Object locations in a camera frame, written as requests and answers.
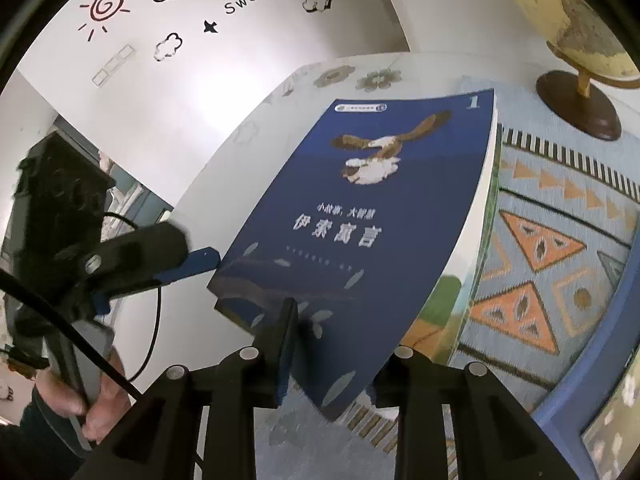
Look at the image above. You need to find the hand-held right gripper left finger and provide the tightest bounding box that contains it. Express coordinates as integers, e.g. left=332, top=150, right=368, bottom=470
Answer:
left=70, top=297, right=300, bottom=480

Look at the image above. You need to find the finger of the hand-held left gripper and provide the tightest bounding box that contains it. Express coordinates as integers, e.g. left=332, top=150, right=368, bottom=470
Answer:
left=80, top=222, right=190, bottom=293
left=95, top=247, right=221, bottom=313

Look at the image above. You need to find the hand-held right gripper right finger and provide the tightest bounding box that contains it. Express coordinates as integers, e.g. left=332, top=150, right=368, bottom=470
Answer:
left=372, top=345, right=581, bottom=480

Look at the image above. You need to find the dark blue book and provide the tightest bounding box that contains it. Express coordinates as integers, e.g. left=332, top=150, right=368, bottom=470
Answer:
left=532, top=275, right=640, bottom=461
left=207, top=87, right=498, bottom=422

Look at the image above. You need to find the person's left forearm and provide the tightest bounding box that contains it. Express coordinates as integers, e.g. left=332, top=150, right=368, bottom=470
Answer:
left=0, top=400, right=91, bottom=480

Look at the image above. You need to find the person's left hand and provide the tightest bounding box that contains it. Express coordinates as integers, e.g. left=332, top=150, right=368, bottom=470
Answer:
left=35, top=350, right=132, bottom=441

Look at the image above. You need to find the patterned blue table mat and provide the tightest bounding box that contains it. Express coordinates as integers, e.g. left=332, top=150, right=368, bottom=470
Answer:
left=240, top=62, right=640, bottom=480

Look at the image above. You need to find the beige desk globe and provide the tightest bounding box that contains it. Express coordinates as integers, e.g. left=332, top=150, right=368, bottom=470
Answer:
left=500, top=0, right=640, bottom=142

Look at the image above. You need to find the black cable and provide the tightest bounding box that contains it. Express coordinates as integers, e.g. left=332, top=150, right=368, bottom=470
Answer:
left=102, top=212, right=163, bottom=381
left=0, top=267, right=143, bottom=398

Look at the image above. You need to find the white wall switch panel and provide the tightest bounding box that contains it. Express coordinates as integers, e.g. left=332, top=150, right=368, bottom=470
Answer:
left=91, top=44, right=136, bottom=88

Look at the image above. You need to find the cartoon wall sticker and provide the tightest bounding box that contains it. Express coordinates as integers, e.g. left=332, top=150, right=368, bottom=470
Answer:
left=77, top=0, right=336, bottom=63

